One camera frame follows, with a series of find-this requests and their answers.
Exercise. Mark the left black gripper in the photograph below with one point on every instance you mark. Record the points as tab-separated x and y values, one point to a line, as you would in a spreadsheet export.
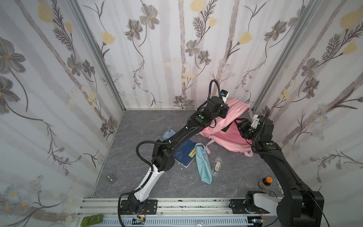
224	110

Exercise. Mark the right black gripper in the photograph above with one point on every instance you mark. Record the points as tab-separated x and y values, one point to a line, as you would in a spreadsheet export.
242	128

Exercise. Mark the pink backpack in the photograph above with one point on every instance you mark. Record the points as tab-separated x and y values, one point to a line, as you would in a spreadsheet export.
232	140

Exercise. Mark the blue book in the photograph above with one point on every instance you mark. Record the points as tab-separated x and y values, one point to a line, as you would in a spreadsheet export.
186	154

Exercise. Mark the brown and black book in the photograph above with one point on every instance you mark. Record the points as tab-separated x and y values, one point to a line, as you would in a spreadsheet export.
225	130

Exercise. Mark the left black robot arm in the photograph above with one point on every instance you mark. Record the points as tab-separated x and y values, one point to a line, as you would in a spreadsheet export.
163	152

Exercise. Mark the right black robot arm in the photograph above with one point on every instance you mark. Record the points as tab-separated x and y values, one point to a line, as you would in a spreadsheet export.
300	205

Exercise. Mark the light blue pencil sharpener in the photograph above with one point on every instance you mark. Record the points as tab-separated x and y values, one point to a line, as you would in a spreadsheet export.
169	133

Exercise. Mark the teal pencil case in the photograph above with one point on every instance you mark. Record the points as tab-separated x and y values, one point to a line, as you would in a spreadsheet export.
203	164

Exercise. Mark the clear plastic case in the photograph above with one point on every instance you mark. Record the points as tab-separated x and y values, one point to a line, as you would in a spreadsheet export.
216	166

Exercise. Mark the brown bottle orange cap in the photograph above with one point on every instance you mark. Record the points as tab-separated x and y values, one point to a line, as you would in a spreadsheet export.
265	182

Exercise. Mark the green circuit board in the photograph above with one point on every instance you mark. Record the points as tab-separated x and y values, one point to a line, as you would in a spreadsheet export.
92	220

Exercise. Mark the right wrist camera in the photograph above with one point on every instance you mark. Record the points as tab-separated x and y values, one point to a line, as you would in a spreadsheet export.
255	121

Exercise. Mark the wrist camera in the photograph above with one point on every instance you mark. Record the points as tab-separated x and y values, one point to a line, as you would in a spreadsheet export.
224	95
255	121

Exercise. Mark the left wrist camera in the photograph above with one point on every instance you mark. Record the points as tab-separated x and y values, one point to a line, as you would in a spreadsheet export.
224	95

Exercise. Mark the white cable duct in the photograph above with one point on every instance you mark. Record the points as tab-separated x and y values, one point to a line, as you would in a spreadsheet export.
188	222

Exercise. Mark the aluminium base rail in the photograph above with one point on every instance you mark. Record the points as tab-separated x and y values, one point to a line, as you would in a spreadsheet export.
176	207

